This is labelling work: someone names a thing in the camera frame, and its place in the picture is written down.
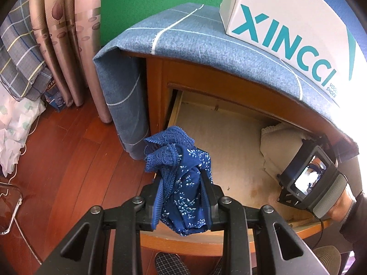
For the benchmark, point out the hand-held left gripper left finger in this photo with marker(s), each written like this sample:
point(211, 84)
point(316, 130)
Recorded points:
point(159, 203)

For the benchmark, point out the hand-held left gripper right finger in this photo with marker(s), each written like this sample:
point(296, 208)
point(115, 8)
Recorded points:
point(213, 206)

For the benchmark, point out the dark blue speckled sock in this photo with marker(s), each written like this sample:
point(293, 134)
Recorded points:
point(183, 194)

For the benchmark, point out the beige ribbed bra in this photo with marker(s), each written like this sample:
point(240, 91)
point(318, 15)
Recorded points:
point(281, 149)

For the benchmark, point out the wooden drawer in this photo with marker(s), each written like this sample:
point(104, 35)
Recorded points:
point(229, 137)

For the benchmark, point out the person's right forearm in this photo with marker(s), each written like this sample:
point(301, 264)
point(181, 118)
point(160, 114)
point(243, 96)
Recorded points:
point(355, 226)

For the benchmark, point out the person's right hand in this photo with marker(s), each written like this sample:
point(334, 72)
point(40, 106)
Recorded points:
point(342, 206)

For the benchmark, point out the plaid slipper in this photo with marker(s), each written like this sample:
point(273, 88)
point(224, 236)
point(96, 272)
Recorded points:
point(169, 263)

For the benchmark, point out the wooden nightstand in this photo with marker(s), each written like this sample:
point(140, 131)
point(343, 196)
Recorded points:
point(215, 74)

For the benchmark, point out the clear plastic tray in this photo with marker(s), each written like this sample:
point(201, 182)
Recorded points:
point(17, 203)

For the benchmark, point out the blue packet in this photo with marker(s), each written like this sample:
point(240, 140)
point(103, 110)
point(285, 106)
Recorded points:
point(54, 98)

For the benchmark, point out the white floral bedding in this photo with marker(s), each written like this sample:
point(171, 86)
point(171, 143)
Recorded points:
point(14, 126)

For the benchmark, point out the white shoe box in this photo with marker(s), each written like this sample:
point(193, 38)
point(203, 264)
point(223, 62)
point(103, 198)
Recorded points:
point(286, 20)

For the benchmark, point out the blue checked cloth cover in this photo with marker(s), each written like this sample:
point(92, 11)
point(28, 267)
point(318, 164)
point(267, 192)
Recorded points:
point(186, 34)

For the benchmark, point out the patterned curtain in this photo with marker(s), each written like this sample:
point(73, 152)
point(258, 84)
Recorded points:
point(57, 34)

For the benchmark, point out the grey plaid bedding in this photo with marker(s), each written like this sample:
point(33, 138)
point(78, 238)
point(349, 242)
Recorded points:
point(20, 48)

